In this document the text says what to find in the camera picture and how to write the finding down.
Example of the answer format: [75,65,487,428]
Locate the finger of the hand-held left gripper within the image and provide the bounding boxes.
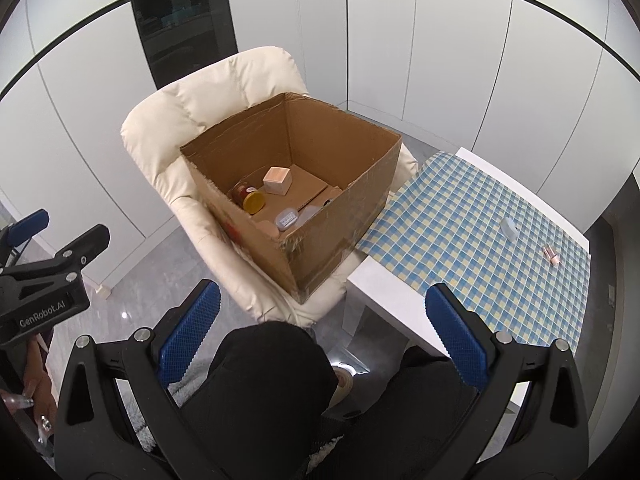
[27,224,111,282]
[0,209,51,267]

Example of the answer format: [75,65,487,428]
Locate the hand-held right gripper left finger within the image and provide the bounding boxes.
[52,279,222,480]

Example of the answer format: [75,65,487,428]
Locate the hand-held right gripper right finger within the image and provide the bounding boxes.
[424,282,591,480]

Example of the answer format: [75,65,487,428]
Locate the round brown bun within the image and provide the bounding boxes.
[255,217,281,241]

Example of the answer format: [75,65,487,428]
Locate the red tin can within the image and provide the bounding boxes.
[231,182,267,215]

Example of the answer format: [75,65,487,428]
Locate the brown cardboard box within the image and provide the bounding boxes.
[180,91,403,305]

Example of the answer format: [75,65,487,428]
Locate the small beige carton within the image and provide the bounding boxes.
[262,166,292,196]

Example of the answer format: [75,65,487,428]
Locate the person's left hand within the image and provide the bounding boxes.
[22,344,58,442]

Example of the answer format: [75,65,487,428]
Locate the white table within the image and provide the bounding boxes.
[342,146,592,411]

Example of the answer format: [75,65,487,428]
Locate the person's legs in black trousers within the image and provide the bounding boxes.
[172,321,501,480]

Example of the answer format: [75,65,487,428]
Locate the blue yellow checkered tablecloth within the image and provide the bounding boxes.
[356,150,591,348]

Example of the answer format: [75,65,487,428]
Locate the cream padded chair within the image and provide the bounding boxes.
[120,46,420,330]

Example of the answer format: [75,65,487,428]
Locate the black glass cabinet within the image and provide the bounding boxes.
[124,0,238,90]

